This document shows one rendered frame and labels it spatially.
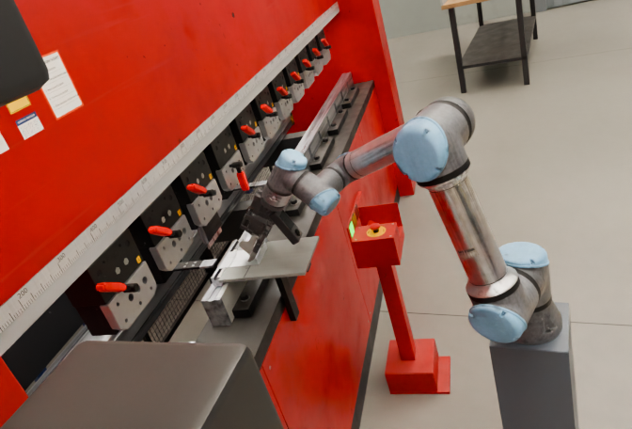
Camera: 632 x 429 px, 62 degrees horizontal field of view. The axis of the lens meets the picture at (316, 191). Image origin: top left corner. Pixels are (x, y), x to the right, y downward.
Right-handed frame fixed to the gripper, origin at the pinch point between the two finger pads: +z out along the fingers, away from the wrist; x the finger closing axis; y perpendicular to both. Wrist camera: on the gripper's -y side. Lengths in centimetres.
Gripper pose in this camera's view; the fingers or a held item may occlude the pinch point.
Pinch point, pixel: (255, 253)
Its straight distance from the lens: 157.4
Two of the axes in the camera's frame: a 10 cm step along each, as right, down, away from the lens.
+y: -8.9, -4.5, -0.4
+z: -4.0, 7.5, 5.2
